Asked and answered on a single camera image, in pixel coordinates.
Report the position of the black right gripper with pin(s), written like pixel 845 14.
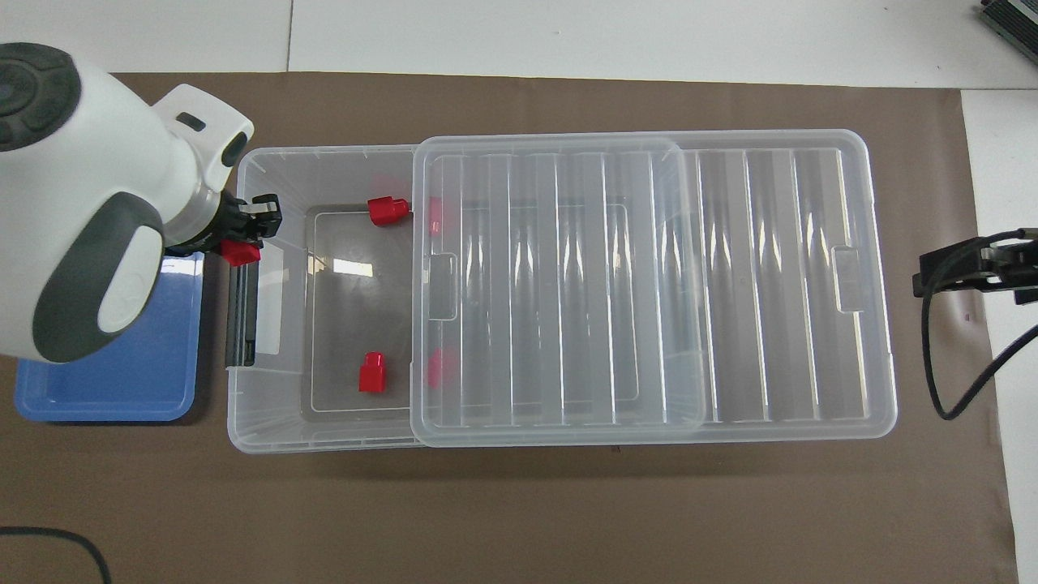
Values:
pixel 1014 268

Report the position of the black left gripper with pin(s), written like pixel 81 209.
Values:
pixel 227 223

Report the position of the red plastic block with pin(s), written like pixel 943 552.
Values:
pixel 373 375
pixel 439 367
pixel 435 216
pixel 386 211
pixel 241 253

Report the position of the clear ribbed plastic lid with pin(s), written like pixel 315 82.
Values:
pixel 778 324

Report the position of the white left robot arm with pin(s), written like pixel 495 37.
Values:
pixel 81 162

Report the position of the blue plastic tray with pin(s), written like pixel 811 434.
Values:
pixel 146 357

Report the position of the clear plastic storage box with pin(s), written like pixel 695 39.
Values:
pixel 268 410

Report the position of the grey electronic device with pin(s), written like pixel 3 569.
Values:
pixel 1014 24

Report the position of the brown paper table mat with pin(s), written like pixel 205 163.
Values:
pixel 519 519

